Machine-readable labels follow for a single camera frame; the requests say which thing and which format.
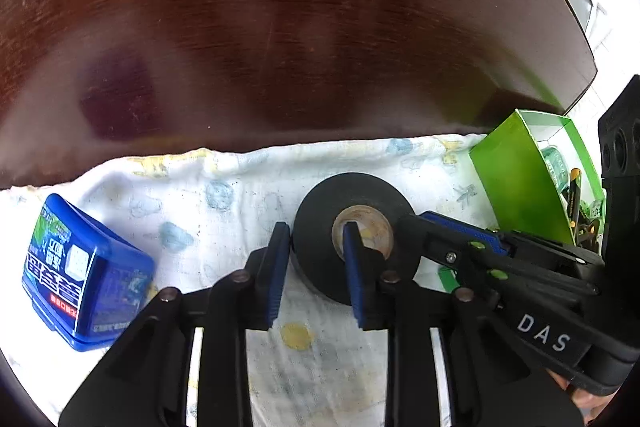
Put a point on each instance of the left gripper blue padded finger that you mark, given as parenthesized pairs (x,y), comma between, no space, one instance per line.
(465,231)

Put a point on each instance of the white patterned cloth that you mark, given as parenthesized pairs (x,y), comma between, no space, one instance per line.
(199,215)

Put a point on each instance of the green label water bottle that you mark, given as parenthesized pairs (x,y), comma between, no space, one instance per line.
(557,167)

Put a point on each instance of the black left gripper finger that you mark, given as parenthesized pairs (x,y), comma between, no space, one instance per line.
(424,239)

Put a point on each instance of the small green box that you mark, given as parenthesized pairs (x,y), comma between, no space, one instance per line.
(448,279)

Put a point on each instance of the bare human hand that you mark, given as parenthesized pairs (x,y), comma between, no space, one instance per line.
(590,405)

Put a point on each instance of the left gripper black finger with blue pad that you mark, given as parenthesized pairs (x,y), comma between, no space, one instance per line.
(142,380)
(447,353)

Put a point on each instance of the blue plastic gum box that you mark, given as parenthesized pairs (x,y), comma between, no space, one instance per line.
(85,281)

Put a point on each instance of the green cardboard box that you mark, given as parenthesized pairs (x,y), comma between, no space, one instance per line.
(519,186)

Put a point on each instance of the black electrical tape roll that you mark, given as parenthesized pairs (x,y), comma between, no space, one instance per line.
(374,204)

